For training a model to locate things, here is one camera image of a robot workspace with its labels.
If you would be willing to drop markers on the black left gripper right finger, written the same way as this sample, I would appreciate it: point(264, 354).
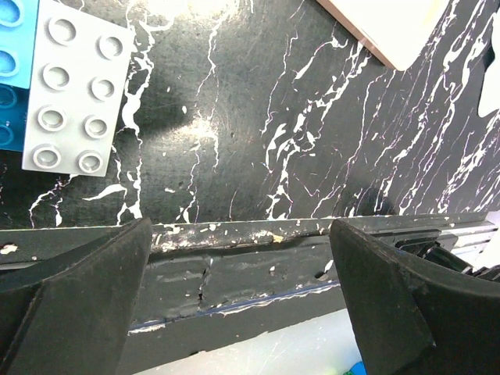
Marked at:
point(412, 316)

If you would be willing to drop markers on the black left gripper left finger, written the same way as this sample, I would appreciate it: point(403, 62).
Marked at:
point(71, 314)

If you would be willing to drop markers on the pink glasses case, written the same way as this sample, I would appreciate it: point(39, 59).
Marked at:
point(394, 31)

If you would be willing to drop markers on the light blue cloth under sunglasses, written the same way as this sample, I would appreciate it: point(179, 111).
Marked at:
point(489, 96)

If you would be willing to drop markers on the blue grey brick block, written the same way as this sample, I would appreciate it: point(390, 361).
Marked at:
point(62, 78)

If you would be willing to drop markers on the aluminium front rail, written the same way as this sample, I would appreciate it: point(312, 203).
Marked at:
point(211, 285)

